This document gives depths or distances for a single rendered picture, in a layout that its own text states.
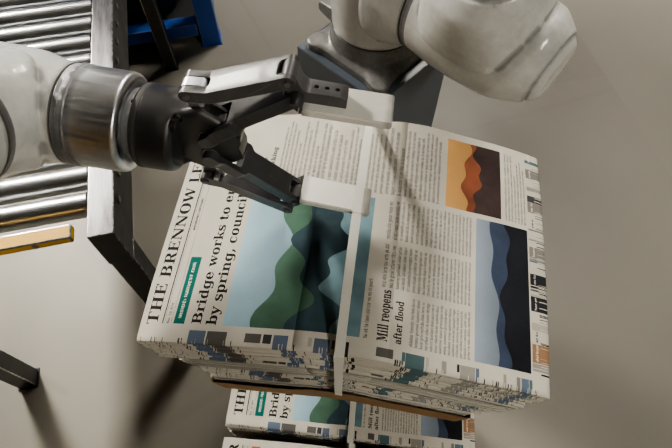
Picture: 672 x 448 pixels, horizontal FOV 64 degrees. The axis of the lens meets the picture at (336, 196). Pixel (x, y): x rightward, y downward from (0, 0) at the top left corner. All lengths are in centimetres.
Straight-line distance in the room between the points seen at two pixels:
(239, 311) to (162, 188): 157
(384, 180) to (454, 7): 24
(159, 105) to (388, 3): 44
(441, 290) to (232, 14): 225
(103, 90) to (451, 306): 37
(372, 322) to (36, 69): 36
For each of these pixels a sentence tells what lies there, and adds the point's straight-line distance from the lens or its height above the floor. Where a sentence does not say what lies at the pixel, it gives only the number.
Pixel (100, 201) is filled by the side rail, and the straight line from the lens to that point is 114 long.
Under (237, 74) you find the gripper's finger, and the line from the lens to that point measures 42.
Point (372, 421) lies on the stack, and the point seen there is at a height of 83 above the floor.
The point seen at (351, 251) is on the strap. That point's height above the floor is 123.
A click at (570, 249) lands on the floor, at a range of 205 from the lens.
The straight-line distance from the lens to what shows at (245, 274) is 57.
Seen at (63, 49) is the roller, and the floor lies 79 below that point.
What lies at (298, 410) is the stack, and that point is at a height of 83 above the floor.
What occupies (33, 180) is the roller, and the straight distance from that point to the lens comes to 122.
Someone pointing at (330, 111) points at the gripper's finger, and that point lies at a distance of 41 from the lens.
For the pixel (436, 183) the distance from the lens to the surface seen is 61.
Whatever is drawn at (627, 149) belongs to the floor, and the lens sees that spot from 239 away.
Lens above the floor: 169
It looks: 59 degrees down
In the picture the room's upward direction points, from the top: straight up
